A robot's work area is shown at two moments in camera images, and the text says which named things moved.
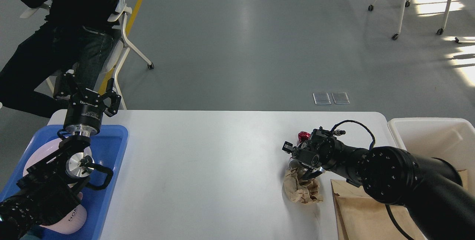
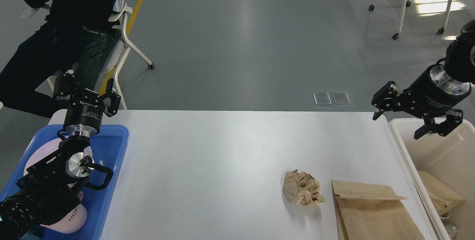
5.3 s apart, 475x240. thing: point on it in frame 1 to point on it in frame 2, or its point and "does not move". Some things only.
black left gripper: [84, 116] does not move
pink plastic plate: [47, 152] does not move
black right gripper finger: [288, 147] to [387, 99]
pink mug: [70, 223] does not move
